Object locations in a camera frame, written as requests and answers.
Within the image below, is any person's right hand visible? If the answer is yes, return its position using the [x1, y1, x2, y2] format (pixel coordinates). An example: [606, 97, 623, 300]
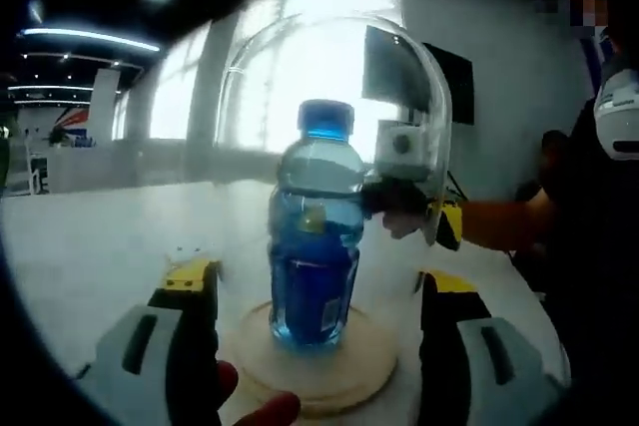
[381, 209, 437, 247]

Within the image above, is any blue drink bottle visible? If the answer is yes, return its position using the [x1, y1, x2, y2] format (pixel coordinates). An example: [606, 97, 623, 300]
[268, 99, 366, 348]

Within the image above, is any black monitor screen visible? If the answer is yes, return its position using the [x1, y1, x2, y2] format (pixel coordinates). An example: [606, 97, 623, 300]
[362, 25, 474, 125]

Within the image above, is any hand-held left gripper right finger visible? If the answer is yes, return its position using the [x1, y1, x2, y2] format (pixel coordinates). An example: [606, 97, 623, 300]
[416, 269, 571, 426]

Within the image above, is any long ceiling light strip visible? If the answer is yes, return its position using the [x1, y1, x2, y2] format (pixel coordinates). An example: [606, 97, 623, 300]
[18, 26, 162, 53]

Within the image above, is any clear glass dome cover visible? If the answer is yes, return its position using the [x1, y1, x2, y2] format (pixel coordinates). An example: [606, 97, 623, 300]
[213, 13, 454, 392]

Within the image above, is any person's dark clothing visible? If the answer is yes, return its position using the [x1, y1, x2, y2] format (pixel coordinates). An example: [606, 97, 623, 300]
[513, 11, 639, 426]

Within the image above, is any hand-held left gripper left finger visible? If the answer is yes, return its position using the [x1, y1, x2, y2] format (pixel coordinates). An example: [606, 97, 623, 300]
[74, 259, 222, 426]

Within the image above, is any black thin stand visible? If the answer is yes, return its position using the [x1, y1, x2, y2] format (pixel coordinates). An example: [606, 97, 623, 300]
[445, 171, 470, 206]

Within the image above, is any round wooden base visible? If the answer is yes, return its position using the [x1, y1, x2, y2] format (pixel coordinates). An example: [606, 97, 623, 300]
[219, 295, 400, 405]

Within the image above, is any white chest device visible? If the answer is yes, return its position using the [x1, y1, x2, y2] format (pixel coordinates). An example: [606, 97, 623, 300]
[592, 54, 639, 162]

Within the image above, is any person's left hand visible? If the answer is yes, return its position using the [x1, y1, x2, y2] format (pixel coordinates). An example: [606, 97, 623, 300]
[217, 360, 303, 426]

